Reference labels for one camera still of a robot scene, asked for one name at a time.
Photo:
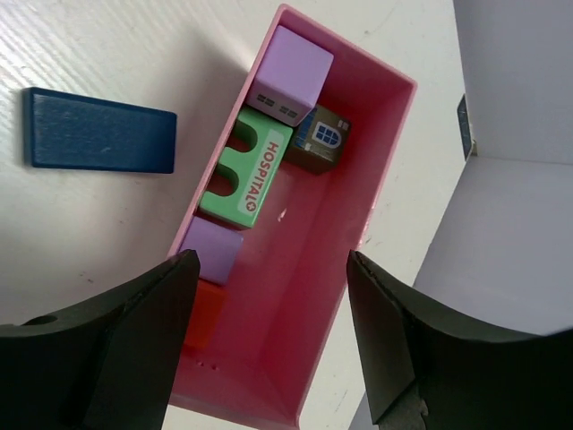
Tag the green hospital wood block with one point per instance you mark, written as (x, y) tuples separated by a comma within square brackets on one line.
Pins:
[(251, 173)]

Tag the small lilac wood block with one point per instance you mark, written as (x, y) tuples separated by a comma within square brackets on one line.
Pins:
[(217, 248)]

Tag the red orange wood cube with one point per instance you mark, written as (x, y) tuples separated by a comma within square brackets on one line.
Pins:
[(207, 306)]

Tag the dark blue wood block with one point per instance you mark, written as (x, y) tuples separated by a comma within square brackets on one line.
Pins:
[(68, 131)]

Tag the brown window wood block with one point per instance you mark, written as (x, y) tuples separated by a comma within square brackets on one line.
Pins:
[(318, 142)]

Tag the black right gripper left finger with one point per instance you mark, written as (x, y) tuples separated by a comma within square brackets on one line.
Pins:
[(108, 362)]

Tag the pink plastic box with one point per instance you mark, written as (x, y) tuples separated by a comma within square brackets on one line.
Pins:
[(290, 274)]

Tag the large lilac wood block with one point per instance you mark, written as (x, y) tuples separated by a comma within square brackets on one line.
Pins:
[(290, 77)]

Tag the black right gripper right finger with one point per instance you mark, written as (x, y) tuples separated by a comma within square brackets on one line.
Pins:
[(428, 366)]

